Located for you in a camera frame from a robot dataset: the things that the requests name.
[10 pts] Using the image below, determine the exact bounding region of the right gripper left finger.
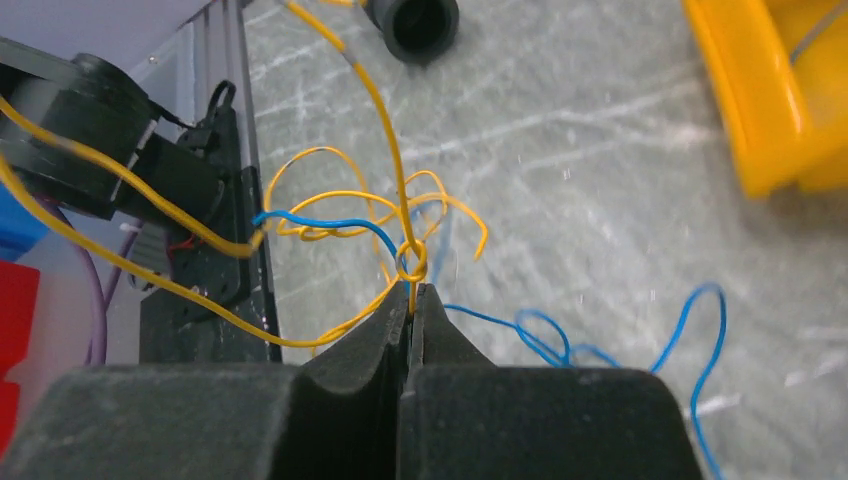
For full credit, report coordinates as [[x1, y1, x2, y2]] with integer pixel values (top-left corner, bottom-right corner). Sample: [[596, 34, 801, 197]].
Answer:
[[1, 286, 408, 479]]

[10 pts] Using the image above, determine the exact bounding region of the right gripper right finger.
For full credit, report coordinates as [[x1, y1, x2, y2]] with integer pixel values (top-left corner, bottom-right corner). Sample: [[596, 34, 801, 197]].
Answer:
[[397, 286, 702, 479]]

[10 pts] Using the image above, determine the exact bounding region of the blue yellow wire bundle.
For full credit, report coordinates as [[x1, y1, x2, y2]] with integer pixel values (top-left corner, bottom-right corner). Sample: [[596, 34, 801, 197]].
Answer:
[[0, 0, 730, 480]]

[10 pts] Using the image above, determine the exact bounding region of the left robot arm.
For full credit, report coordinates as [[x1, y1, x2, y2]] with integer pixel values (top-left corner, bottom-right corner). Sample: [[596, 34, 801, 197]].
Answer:
[[1, 38, 225, 227]]

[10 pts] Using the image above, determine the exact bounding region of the red plastic bin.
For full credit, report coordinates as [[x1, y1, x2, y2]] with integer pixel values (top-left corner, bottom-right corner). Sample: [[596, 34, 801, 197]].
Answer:
[[1, 260, 40, 454]]

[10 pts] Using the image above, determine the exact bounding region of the blue plastic bin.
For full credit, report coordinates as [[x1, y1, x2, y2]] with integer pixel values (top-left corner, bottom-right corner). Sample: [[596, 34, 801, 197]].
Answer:
[[0, 186, 47, 262]]

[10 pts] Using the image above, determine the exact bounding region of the orange plastic bin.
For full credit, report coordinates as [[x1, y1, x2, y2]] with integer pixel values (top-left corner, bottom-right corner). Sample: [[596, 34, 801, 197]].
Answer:
[[682, 0, 847, 198]]

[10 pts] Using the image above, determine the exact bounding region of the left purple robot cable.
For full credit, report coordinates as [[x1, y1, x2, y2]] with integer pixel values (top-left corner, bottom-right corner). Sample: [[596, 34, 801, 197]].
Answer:
[[39, 198, 144, 367]]

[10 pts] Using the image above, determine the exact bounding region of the black corrugated hose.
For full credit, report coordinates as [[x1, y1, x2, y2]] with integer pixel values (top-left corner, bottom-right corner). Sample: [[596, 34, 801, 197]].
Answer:
[[364, 0, 461, 66]]

